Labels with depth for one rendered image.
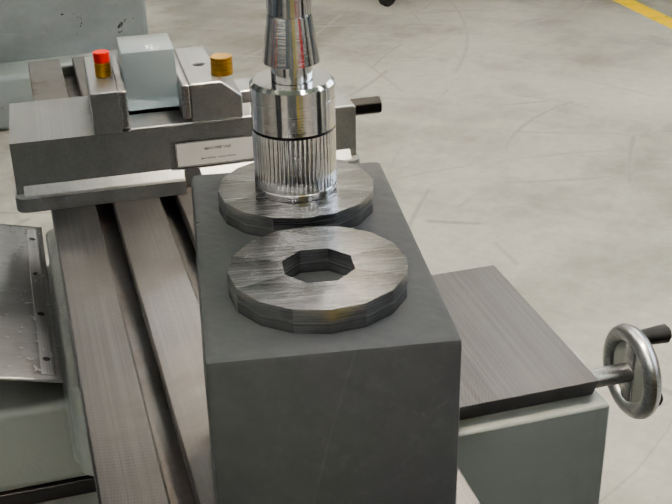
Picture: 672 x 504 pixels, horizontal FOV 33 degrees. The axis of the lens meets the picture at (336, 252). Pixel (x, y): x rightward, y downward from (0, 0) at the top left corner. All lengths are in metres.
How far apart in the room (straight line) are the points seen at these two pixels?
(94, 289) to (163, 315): 0.08
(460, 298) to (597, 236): 1.81
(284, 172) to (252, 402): 0.15
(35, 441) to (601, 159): 2.79
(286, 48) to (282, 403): 0.19
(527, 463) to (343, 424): 0.69
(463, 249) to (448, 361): 2.49
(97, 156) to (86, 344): 0.28
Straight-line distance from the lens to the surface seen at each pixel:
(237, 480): 0.55
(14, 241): 1.24
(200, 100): 1.12
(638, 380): 1.40
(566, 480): 1.25
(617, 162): 3.62
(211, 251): 0.60
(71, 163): 1.13
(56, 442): 1.06
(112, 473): 0.76
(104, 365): 0.87
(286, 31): 0.60
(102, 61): 1.14
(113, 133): 1.12
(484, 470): 1.20
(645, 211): 3.31
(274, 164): 0.62
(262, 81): 0.62
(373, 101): 1.22
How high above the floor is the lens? 1.37
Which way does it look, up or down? 27 degrees down
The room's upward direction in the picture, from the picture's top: 1 degrees counter-clockwise
